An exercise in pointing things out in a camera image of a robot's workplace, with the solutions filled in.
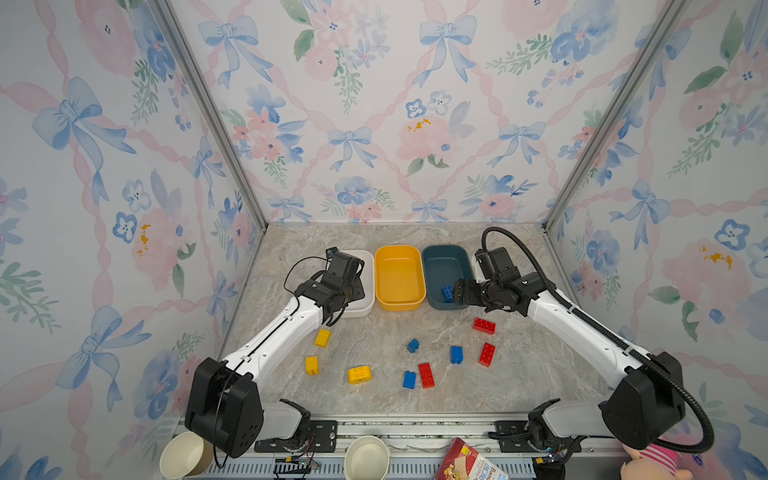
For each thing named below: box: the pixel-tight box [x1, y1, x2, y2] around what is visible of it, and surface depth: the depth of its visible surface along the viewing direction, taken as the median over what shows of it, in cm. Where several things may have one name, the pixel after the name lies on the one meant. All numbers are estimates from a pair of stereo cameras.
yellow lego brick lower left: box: [305, 356, 319, 376], surface depth 85 cm
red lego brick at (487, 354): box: [478, 342, 496, 368], surface depth 88 cm
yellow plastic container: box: [374, 245, 427, 312], surface depth 103 cm
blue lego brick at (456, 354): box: [451, 346, 463, 364], surface depth 87 cm
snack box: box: [435, 437, 510, 480], surface depth 69 cm
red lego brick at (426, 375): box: [419, 362, 435, 389], surface depth 85 cm
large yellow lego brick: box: [348, 366, 372, 385], surface depth 83 cm
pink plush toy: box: [620, 439, 693, 480], surface depth 67 cm
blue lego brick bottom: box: [403, 370, 416, 389], surface depth 84 cm
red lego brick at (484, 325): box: [472, 317, 497, 335], surface depth 94 cm
